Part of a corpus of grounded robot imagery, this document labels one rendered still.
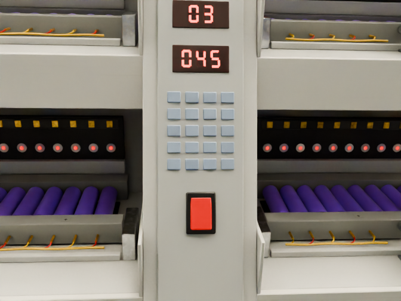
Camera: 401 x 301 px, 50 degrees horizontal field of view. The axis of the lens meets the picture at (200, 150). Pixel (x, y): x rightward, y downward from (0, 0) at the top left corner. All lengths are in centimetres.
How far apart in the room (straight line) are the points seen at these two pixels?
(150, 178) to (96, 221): 10
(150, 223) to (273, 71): 16
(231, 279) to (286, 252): 8
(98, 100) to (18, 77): 6
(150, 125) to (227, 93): 7
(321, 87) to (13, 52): 26
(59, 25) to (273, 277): 30
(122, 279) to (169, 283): 5
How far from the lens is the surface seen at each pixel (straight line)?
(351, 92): 40
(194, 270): 36
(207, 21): 36
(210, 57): 36
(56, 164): 53
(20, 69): 38
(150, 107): 35
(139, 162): 55
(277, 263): 42
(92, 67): 37
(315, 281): 40
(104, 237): 43
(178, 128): 35
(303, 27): 45
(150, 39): 36
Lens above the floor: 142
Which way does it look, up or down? level
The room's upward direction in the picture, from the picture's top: straight up
